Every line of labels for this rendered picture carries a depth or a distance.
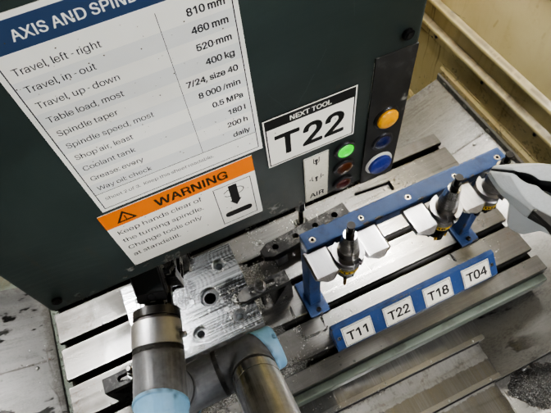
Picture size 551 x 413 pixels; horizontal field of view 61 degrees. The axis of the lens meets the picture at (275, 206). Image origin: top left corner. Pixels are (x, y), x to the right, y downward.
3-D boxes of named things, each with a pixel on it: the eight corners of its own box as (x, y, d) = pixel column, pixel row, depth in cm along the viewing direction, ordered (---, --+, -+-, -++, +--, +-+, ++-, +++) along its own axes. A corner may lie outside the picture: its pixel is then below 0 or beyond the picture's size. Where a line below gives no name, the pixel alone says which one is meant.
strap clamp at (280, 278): (293, 296, 120) (289, 273, 107) (246, 318, 118) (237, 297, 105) (288, 285, 121) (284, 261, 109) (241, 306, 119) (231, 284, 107)
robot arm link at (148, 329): (124, 348, 66) (181, 337, 66) (123, 316, 68) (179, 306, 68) (141, 357, 72) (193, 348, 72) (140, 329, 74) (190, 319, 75)
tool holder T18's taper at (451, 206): (453, 195, 94) (461, 175, 88) (461, 213, 92) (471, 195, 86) (431, 199, 94) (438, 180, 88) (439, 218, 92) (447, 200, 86)
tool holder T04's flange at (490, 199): (491, 174, 99) (494, 168, 97) (511, 196, 96) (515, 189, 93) (466, 187, 98) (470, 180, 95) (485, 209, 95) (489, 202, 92)
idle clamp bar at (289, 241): (351, 226, 129) (352, 214, 123) (269, 271, 124) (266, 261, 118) (340, 213, 131) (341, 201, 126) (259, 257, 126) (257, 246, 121)
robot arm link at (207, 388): (233, 401, 80) (223, 392, 70) (171, 432, 78) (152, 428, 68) (216, 357, 83) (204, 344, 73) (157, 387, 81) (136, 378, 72)
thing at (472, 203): (489, 208, 94) (490, 206, 93) (466, 218, 93) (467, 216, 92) (467, 182, 97) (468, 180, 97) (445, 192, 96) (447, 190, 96)
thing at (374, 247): (393, 252, 90) (394, 250, 90) (370, 263, 90) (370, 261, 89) (375, 224, 94) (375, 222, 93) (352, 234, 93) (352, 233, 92)
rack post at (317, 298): (330, 310, 117) (333, 260, 92) (311, 319, 116) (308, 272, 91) (312, 277, 122) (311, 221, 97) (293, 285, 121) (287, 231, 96)
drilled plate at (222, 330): (266, 328, 112) (264, 322, 108) (152, 382, 108) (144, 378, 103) (231, 251, 124) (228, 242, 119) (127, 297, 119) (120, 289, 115)
